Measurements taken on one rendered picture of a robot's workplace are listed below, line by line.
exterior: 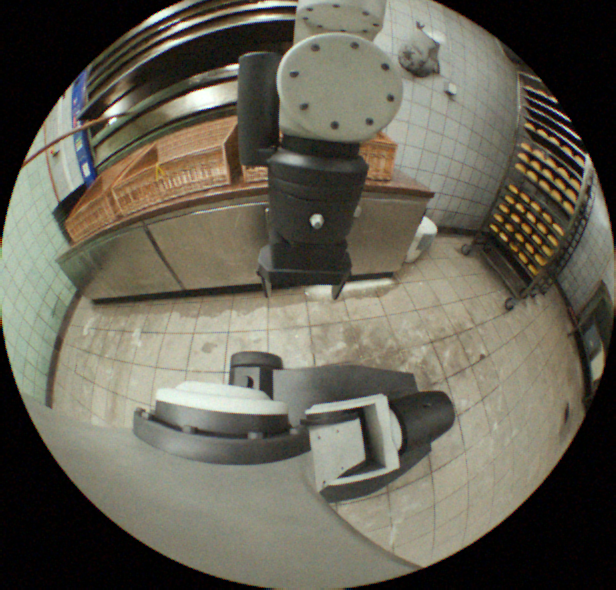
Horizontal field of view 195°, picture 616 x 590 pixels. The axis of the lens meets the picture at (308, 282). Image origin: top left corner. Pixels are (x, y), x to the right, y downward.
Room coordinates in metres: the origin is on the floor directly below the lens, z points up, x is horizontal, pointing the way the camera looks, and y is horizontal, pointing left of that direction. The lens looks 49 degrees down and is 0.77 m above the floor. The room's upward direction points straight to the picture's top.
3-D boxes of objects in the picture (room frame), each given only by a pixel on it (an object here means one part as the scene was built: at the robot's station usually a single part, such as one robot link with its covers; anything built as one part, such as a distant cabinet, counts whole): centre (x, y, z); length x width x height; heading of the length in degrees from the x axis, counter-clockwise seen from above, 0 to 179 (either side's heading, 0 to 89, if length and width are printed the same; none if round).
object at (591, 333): (-0.50, -3.54, 0.35); 0.50 x 0.36 x 0.24; 97
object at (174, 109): (1.08, 0.63, 1.02); 1.79 x 0.11 x 0.19; 97
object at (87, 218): (0.74, 1.18, 0.72); 0.56 x 0.49 x 0.28; 96
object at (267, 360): (0.17, 0.19, 0.10); 0.20 x 0.05 x 0.20; 95
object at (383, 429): (-0.07, -0.10, 0.28); 0.21 x 0.20 x 0.13; 95
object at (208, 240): (0.78, 0.70, 0.29); 2.42 x 0.56 x 0.58; 97
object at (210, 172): (0.82, 0.58, 0.72); 0.56 x 0.49 x 0.28; 98
